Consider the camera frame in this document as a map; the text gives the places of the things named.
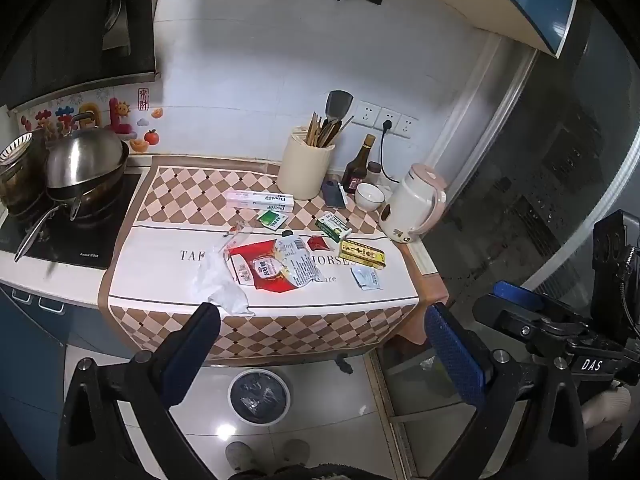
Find green white sachet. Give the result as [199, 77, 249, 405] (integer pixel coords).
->
[256, 209, 287, 231]

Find black plug with cable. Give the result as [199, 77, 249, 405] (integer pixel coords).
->
[377, 119, 401, 183]

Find checkered brown white cloth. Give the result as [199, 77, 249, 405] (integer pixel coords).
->
[97, 164, 451, 361]

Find striped rim bowl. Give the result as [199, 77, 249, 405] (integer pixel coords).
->
[0, 133, 33, 167]

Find grey fuzzy slipper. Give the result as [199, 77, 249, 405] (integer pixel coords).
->
[282, 439, 311, 471]
[225, 441, 261, 476]

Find yellow flat box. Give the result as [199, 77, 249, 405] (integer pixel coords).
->
[338, 239, 387, 268]

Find cream utensil holder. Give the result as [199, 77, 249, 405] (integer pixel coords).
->
[276, 127, 336, 201]

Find green white small box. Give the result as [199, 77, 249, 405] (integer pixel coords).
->
[315, 211, 352, 241]

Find blue white sachet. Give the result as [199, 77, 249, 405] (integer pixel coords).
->
[350, 266, 383, 292]

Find bundle of wooden chopsticks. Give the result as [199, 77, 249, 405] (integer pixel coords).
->
[305, 111, 356, 148]

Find person's right forearm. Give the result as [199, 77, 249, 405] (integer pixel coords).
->
[582, 387, 633, 428]

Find dark cooking pot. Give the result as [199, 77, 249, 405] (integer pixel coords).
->
[0, 132, 48, 213]

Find white ceramic bowl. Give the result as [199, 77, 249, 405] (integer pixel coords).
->
[355, 182, 386, 212]

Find white bin with black liner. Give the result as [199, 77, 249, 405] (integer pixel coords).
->
[227, 367, 292, 428]

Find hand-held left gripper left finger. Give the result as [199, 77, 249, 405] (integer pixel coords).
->
[57, 301, 223, 480]

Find black spatula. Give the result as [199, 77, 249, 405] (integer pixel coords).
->
[320, 90, 356, 133]

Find small clear wrapper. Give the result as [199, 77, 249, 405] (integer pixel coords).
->
[223, 221, 251, 252]

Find clear printed pouch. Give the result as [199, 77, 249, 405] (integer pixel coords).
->
[274, 230, 326, 288]

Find crumpled white plastic wrapper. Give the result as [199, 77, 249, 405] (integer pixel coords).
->
[192, 247, 256, 317]

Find colourful wall stickers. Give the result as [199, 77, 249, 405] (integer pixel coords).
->
[20, 87, 166, 153]

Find red food bag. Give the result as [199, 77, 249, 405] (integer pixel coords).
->
[227, 239, 303, 293]

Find steel wok lid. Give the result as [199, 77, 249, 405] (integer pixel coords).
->
[46, 127, 126, 188]

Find white pink electric kettle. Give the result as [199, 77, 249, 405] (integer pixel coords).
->
[378, 163, 447, 245]

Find glass sliding door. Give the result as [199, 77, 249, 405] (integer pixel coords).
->
[372, 0, 640, 480]

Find black induction cooktop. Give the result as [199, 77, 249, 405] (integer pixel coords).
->
[0, 170, 146, 271]

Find black range hood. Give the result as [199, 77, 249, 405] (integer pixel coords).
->
[0, 0, 162, 111]

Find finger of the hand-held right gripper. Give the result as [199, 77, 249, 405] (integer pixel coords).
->
[472, 295, 586, 356]
[492, 281, 591, 328]

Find white toothpaste box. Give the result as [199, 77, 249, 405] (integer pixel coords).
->
[226, 191, 295, 214]

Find dark blue phone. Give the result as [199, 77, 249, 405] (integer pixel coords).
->
[320, 179, 348, 209]

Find dark sauce bottle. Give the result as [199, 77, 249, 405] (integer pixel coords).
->
[341, 134, 377, 195]

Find steel wok with lid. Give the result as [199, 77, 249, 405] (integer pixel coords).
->
[45, 142, 131, 221]

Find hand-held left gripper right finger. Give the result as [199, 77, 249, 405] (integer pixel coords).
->
[424, 302, 586, 480]

